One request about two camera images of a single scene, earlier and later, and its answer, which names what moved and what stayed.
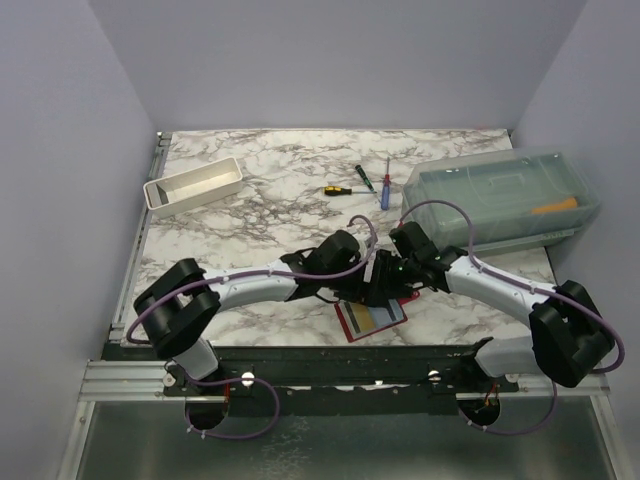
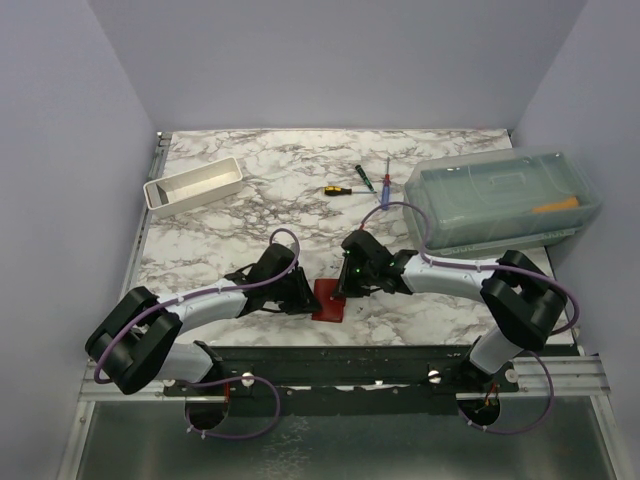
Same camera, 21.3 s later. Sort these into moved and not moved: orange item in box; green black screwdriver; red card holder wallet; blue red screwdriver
Moved: red card holder wallet
Not moved: green black screwdriver; blue red screwdriver; orange item in box
